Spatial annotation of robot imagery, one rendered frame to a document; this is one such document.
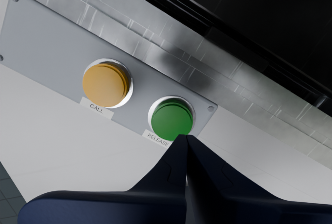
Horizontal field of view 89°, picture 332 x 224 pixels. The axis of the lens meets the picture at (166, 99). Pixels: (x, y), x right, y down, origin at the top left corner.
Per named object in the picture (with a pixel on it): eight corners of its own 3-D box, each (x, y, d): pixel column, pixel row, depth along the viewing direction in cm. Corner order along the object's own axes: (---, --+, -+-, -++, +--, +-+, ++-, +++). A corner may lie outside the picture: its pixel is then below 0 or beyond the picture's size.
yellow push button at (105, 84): (120, 108, 18) (114, 115, 16) (85, 89, 17) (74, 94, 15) (138, 74, 17) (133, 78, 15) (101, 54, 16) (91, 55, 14)
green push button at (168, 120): (178, 138, 19) (179, 148, 17) (145, 121, 18) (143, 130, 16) (198, 108, 17) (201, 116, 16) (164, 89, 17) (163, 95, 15)
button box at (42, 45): (180, 131, 24) (183, 159, 18) (38, 56, 21) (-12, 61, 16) (207, 90, 22) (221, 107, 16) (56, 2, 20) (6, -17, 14)
